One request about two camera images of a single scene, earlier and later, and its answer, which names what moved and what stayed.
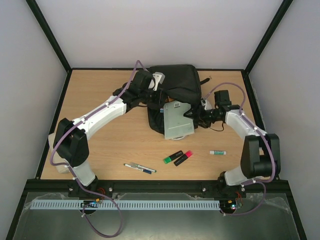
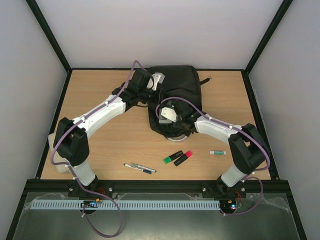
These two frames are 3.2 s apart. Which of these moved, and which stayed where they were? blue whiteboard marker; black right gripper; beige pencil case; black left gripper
Moved: black right gripper
Stayed: blue whiteboard marker; beige pencil case; black left gripper
